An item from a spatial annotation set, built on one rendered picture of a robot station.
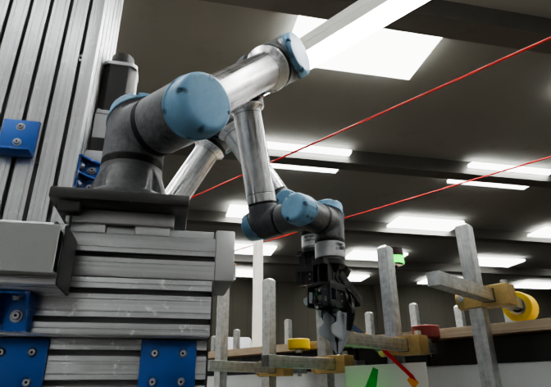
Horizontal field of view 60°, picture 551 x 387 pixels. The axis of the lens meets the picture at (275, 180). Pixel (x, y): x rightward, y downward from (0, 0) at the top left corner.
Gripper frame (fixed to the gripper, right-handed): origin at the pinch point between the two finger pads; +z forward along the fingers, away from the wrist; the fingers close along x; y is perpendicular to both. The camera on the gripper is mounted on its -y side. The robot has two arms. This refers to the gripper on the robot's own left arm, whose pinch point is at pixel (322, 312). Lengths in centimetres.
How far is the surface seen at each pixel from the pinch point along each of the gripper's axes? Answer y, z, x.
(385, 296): -19.7, -3.2, 0.5
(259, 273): 93, -52, -144
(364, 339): -17.9, 10.3, 22.1
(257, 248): 93, -69, -143
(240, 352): 51, 6, -43
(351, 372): -6.7, 16.9, -3.4
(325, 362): 0.2, 14.1, -1.4
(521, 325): -53, 6, -5
